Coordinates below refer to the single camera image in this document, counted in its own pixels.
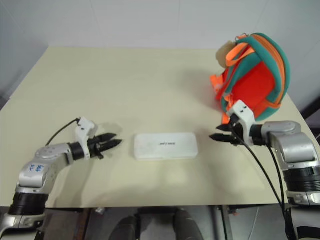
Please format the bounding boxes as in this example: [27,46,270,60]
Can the orange and teal backpack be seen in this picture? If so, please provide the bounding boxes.
[208,32,292,125]

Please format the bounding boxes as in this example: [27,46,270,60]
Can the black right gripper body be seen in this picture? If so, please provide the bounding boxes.
[229,114,248,146]

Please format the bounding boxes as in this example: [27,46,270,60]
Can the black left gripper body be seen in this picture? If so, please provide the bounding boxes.
[87,137,105,160]

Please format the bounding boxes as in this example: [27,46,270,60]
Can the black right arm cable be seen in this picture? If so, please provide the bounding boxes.
[231,115,295,240]

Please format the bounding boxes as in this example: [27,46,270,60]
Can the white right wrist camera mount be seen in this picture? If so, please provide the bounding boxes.
[228,99,257,146]

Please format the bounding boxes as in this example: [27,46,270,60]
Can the white rectangular plastic box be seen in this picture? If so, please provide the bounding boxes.
[133,132,199,161]

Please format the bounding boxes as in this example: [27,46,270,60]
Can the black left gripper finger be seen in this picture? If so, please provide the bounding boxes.
[98,139,123,152]
[96,133,117,144]

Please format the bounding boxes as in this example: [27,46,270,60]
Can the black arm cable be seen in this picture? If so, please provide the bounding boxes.
[231,115,295,240]
[45,118,80,146]

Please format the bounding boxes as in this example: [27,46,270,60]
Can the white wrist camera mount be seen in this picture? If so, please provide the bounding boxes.
[74,117,97,161]
[228,99,257,146]

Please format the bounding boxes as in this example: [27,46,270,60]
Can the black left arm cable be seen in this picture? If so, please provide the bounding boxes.
[45,118,80,146]

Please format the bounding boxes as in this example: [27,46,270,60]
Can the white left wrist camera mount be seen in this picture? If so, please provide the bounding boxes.
[74,117,97,161]

